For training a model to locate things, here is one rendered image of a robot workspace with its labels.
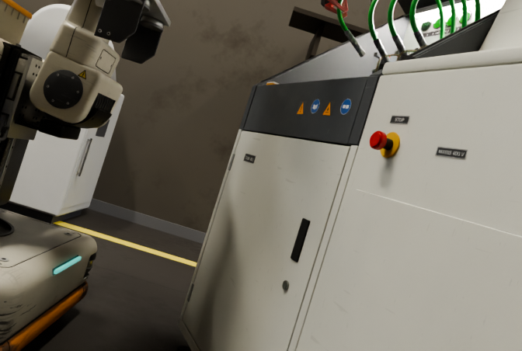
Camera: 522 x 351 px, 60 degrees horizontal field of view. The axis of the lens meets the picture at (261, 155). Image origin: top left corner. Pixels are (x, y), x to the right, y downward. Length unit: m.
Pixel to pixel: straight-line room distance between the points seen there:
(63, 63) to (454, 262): 1.05
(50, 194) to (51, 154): 0.23
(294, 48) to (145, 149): 1.37
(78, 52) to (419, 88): 0.87
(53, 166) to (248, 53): 1.63
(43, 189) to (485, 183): 2.52
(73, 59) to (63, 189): 1.62
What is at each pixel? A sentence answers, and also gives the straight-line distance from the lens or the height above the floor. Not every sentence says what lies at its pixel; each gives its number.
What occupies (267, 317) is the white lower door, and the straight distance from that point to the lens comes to 1.16.
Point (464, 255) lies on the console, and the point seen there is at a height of 0.65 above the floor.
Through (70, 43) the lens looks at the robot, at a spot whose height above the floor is 0.85.
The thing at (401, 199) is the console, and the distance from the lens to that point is 0.85.
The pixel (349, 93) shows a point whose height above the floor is 0.91.
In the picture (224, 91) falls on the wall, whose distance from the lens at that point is 3.52.
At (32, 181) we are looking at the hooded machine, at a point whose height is 0.21.
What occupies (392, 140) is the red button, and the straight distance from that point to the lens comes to 0.91.
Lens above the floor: 0.69
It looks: 1 degrees up
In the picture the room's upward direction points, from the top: 17 degrees clockwise
